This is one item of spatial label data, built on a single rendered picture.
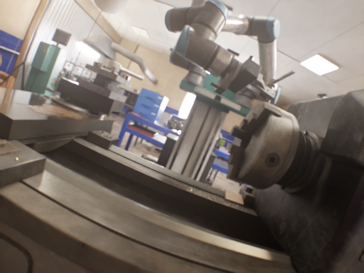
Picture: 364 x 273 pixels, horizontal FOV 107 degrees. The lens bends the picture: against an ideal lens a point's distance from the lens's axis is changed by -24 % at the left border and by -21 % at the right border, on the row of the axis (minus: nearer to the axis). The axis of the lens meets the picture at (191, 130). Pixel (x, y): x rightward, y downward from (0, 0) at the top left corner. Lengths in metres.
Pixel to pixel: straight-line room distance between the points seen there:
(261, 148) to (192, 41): 0.34
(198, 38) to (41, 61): 4.50
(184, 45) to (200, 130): 1.21
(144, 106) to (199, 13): 2.04
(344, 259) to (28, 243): 0.65
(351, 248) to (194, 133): 1.42
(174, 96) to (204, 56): 7.16
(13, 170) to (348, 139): 0.68
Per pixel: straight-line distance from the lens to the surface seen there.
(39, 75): 5.07
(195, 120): 1.64
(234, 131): 0.55
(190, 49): 0.52
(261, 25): 1.10
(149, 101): 2.51
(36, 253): 0.48
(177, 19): 0.66
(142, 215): 0.42
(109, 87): 0.73
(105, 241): 0.35
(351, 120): 0.48
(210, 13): 0.58
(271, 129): 0.43
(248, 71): 0.52
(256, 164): 0.43
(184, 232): 0.43
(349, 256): 0.51
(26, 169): 0.45
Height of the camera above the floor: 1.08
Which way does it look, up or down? 3 degrees down
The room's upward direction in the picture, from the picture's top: 23 degrees clockwise
